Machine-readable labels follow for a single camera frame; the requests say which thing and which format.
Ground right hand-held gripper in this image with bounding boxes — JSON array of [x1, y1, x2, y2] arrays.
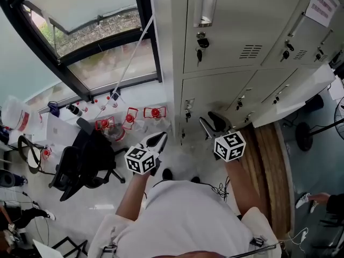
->
[[199, 111, 247, 162]]

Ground black window frame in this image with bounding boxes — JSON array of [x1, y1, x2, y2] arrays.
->
[[0, 0, 163, 102]]

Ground round black frame stool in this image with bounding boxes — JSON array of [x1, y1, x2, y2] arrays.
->
[[17, 134, 56, 176]]

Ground white locker door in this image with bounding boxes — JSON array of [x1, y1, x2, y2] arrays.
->
[[179, 70, 258, 125]]

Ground black office chair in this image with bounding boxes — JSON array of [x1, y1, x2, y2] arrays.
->
[[48, 117, 126, 202]]

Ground black metal stand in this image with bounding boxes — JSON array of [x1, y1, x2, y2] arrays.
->
[[51, 236, 89, 258]]

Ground black floor cable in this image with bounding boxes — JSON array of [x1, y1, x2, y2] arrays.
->
[[212, 176, 232, 201]]

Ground person's white shirt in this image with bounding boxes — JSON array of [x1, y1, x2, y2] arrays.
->
[[88, 180, 282, 258]]

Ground white window pole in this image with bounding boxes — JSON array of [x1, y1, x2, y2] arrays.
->
[[110, 13, 156, 102]]

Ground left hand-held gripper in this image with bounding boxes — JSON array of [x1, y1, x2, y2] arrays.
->
[[124, 131, 168, 176]]

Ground brown wooden floor platform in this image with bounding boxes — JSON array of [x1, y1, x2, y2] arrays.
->
[[233, 122, 292, 240]]

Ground black thermos bottle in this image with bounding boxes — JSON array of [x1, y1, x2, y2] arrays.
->
[[66, 103, 83, 117]]

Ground white box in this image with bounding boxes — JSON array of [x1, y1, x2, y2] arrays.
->
[[40, 111, 81, 150]]

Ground black standing fan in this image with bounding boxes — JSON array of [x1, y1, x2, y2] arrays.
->
[[295, 97, 344, 152]]

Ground person's left forearm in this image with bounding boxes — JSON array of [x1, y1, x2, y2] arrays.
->
[[115, 170, 150, 221]]

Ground clear jug with red handle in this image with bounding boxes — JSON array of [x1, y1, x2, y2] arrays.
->
[[143, 106, 171, 130], [41, 146, 53, 161], [95, 116, 115, 134], [122, 107, 139, 131]]

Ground white paper notice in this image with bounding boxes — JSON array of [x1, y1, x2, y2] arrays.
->
[[305, 0, 341, 28]]

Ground clear jug with red label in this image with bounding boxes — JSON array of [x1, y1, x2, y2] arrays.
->
[[106, 125, 126, 142]]

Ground large red label water jug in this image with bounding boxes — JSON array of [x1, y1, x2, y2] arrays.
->
[[1, 95, 44, 134]]

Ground white table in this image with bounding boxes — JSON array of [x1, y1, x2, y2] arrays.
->
[[252, 63, 338, 128]]

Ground dark teal waste bin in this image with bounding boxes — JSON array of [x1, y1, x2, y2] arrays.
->
[[306, 94, 325, 112]]

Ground person's right forearm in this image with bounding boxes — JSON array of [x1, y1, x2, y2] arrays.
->
[[225, 159, 263, 217]]

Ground white cable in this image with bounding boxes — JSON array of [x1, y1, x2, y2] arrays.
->
[[289, 227, 310, 246]]

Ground grey metal locker cabinet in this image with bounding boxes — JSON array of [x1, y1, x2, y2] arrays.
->
[[148, 0, 344, 145]]

